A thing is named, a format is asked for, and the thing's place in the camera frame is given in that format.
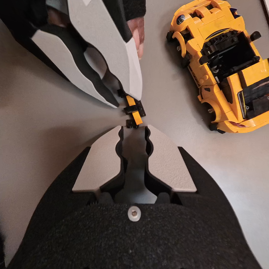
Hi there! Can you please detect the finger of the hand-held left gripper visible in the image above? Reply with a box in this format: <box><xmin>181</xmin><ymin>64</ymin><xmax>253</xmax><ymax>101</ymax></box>
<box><xmin>68</xmin><ymin>0</ymin><xmax>143</xmax><ymax>101</ymax></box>
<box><xmin>32</xmin><ymin>29</ymin><xmax>119</xmax><ymax>109</ymax></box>

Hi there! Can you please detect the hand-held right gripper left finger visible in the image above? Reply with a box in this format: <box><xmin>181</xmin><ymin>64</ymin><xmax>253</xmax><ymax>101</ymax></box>
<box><xmin>72</xmin><ymin>125</ymin><xmax>127</xmax><ymax>194</ymax></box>

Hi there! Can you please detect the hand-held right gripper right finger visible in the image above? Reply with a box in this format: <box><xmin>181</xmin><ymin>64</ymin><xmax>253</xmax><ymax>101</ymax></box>
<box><xmin>145</xmin><ymin>125</ymin><xmax>197</xmax><ymax>193</ymax></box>

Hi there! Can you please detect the small orange lego tile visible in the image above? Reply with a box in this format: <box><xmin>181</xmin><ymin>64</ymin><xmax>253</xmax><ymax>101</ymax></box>
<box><xmin>132</xmin><ymin>112</ymin><xmax>143</xmax><ymax>126</ymax></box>

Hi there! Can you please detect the black yellow lego plate assembly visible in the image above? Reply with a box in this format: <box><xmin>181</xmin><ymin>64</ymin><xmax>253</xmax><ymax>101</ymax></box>
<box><xmin>117</xmin><ymin>89</ymin><xmax>146</xmax><ymax>126</ymax></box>

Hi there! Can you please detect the yellow lego car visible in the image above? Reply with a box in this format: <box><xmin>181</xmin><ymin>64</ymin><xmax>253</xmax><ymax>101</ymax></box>
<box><xmin>166</xmin><ymin>0</ymin><xmax>269</xmax><ymax>134</ymax></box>

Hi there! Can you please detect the person's left hand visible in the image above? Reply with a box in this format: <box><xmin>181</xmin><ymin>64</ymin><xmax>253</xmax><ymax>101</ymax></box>
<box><xmin>127</xmin><ymin>18</ymin><xmax>145</xmax><ymax>61</ymax></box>

